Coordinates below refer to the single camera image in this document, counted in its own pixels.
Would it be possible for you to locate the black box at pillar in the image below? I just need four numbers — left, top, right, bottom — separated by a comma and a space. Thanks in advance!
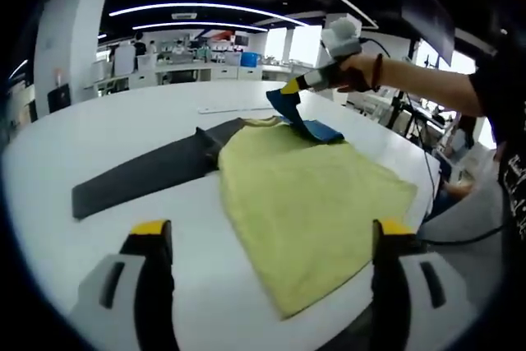
47, 83, 72, 114

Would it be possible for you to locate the long white ceiling light strip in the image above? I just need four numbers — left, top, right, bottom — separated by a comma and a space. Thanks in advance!
108, 1, 310, 28
131, 21, 269, 34

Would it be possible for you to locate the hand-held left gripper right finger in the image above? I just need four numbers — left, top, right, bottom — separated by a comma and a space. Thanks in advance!
371, 219, 473, 351

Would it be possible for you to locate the person's right hand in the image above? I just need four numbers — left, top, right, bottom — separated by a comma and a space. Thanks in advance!
336, 53, 378, 94

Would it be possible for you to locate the wide white pillar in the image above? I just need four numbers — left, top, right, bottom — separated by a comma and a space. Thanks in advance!
34, 0, 108, 120

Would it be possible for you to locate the yellow garment with dark sleeves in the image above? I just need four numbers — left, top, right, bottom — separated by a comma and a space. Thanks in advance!
72, 88, 418, 321

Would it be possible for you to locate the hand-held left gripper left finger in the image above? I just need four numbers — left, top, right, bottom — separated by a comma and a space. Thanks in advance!
76, 219, 178, 351

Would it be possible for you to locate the black hanging screen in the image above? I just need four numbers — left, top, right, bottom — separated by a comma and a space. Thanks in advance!
400, 0, 455, 69

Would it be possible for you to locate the black tripod stand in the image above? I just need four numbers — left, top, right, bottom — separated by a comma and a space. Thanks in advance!
387, 86, 417, 139

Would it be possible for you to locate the brown bead bracelet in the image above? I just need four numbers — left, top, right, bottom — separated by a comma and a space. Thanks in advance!
371, 53, 385, 93

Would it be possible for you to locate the black cable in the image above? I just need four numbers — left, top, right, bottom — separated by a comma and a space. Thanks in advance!
414, 147, 505, 246

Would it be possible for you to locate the white template strip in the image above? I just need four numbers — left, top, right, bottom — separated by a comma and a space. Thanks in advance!
197, 104, 275, 115

